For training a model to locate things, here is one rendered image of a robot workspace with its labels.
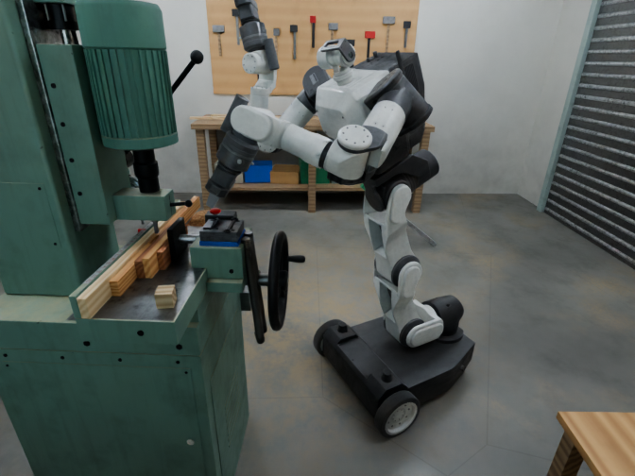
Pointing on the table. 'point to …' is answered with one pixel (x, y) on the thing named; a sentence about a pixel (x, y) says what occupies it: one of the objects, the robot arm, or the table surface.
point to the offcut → (165, 297)
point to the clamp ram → (177, 237)
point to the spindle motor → (128, 73)
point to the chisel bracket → (144, 205)
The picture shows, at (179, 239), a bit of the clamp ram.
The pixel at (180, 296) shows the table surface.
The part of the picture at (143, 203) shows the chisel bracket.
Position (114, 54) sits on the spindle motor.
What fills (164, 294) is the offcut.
